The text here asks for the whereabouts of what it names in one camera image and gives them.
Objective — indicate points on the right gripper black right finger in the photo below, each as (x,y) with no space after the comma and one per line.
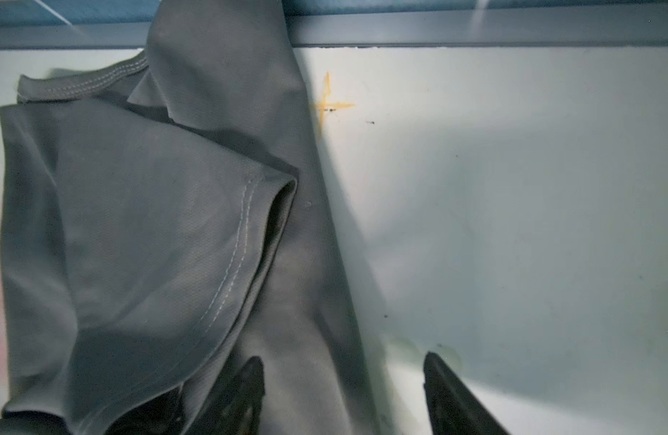
(452,407)

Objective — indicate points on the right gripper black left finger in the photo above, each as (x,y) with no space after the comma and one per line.
(236,407)

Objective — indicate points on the grey t shirt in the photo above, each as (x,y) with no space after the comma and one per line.
(164,220)

